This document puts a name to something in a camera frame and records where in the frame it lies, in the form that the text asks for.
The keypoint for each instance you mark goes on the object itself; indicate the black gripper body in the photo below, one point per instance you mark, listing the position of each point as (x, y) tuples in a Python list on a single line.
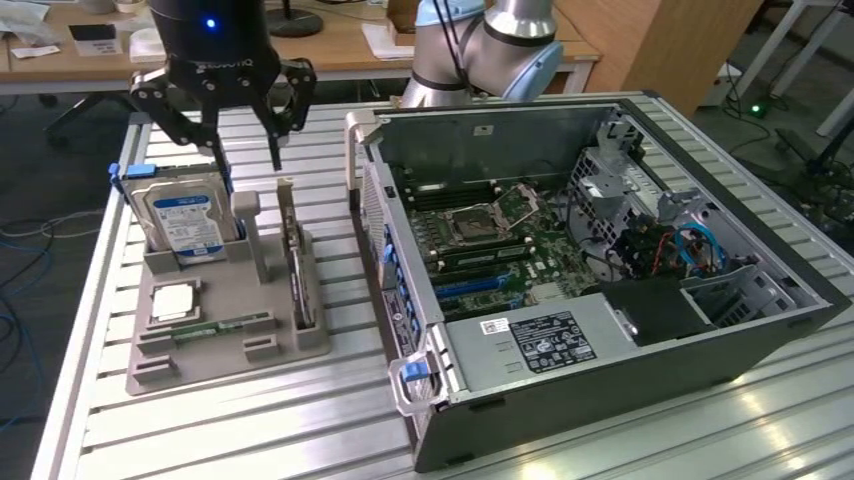
[(214, 50)]

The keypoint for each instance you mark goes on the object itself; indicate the black GPU graphics card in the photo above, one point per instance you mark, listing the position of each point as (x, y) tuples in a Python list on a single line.
[(296, 260)]

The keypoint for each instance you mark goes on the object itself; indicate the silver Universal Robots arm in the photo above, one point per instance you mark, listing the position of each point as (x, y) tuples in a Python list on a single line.
[(481, 45)]

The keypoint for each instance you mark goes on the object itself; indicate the wooden desk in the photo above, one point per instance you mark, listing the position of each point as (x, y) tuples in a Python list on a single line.
[(347, 50)]

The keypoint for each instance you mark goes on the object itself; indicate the black round lamp base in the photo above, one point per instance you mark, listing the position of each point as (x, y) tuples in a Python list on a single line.
[(300, 22)]

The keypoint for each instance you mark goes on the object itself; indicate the white box with black lid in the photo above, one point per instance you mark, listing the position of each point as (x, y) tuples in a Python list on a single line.
[(94, 47)]

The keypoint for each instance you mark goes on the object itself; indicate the white cup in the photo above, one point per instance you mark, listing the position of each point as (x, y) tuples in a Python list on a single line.
[(128, 5)]

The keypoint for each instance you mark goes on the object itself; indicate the stack of white papers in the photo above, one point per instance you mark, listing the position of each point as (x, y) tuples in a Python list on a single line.
[(383, 45)]

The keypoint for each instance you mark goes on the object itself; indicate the black chair base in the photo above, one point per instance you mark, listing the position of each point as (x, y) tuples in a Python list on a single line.
[(56, 130)]

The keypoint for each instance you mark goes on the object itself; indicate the grey cup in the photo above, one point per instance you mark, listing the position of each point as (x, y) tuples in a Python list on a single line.
[(98, 6)]

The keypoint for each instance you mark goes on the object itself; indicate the white paper card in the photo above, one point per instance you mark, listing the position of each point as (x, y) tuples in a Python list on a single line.
[(34, 51)]

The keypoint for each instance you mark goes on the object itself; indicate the brown cardboard box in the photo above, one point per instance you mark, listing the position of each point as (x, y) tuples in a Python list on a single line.
[(400, 15)]

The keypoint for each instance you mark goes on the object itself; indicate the hard disk with blue carrier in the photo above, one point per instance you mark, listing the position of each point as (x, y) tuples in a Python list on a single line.
[(180, 220)]

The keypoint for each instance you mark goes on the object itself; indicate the clear plastic bag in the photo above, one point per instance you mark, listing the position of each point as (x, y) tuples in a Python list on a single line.
[(27, 25)]

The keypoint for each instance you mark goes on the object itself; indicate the blue card retention clip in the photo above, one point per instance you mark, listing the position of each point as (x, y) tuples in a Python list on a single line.
[(395, 275), (410, 313), (415, 330), (384, 245), (403, 295)]

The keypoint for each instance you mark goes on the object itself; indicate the CPU socket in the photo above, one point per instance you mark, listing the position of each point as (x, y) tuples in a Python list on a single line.
[(475, 225)]

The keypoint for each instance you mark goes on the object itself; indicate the open metal socket cover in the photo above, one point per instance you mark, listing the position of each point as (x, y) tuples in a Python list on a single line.
[(517, 205)]

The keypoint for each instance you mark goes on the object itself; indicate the silver CPU chip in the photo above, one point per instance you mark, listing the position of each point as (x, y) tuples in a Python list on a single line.
[(174, 302)]

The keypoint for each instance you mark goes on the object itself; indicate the installed RAM stick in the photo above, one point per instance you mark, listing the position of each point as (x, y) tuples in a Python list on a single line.
[(487, 259)]

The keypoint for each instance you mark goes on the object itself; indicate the green RAM stick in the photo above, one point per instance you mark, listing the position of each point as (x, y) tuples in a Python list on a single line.
[(214, 327)]

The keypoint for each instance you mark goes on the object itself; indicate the metal drive cage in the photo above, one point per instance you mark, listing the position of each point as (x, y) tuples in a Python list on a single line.
[(601, 200)]

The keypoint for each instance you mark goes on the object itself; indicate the green motherboard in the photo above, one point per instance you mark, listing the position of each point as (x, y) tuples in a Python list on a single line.
[(554, 265)]

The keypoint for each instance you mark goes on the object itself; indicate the grey parts rack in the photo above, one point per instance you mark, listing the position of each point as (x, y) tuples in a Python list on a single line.
[(220, 365)]

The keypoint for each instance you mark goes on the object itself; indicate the wooden cabinet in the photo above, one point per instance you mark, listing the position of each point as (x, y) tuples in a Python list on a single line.
[(667, 50)]

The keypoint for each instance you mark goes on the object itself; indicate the blue case release tab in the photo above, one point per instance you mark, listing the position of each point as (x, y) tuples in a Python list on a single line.
[(414, 372)]

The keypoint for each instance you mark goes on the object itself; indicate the grey power supply unit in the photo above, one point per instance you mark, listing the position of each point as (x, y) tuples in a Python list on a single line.
[(481, 360)]

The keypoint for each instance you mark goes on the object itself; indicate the green indicator light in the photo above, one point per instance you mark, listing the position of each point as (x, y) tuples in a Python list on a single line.
[(755, 108)]

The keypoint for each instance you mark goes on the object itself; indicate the open black PC case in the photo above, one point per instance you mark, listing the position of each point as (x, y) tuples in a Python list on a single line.
[(601, 400)]

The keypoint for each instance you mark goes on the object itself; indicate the metal disk bay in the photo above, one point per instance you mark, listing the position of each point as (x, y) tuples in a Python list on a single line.
[(734, 300)]

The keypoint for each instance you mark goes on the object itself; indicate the black floor stand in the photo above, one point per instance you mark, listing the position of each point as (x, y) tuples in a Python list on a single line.
[(823, 155)]

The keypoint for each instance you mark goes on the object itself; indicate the white desk frame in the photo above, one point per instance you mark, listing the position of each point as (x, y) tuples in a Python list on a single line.
[(799, 50)]

